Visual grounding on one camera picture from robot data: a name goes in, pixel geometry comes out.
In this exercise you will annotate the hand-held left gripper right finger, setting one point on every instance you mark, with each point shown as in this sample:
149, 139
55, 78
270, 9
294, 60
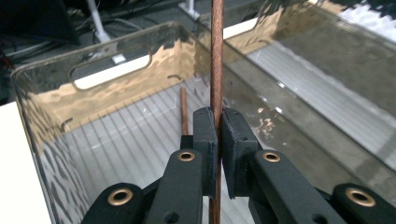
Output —
236, 146

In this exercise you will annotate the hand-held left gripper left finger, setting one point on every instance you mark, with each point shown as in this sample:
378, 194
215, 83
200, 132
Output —
209, 149

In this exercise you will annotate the smoky clear plastic bin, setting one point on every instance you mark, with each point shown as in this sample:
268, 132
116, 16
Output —
327, 87
124, 130

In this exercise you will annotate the white metal stand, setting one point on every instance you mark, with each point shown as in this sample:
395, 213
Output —
190, 9

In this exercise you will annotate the white pole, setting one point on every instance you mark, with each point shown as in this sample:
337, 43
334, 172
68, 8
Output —
99, 25

